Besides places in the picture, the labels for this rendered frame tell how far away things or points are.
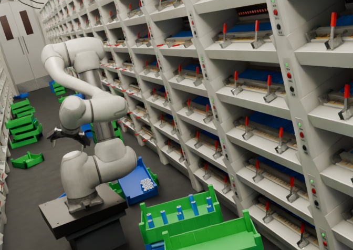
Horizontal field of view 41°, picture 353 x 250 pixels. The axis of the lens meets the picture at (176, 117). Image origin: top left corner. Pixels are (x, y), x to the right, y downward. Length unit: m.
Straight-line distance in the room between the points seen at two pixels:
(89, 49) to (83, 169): 0.61
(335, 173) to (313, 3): 0.50
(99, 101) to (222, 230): 0.78
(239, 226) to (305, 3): 0.76
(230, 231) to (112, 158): 0.97
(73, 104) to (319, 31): 1.03
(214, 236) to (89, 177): 0.97
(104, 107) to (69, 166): 0.52
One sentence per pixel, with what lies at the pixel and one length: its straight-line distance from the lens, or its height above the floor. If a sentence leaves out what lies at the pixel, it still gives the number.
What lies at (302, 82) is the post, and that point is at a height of 0.80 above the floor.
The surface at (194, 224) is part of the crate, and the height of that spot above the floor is 0.35.
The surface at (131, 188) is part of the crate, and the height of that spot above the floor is 0.06.
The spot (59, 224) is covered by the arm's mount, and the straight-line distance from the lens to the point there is 2.42.
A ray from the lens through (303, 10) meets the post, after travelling 1.45.
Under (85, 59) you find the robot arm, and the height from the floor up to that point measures 0.96.
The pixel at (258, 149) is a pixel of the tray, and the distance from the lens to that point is 1.88.
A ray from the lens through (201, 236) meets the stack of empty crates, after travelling 1.68.
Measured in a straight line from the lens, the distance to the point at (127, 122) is 4.66.
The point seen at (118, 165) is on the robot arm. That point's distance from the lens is 2.48.
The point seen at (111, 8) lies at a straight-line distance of 4.10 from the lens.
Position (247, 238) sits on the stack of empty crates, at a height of 0.32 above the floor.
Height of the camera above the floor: 1.12
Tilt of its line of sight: 13 degrees down
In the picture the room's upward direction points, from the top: 15 degrees counter-clockwise
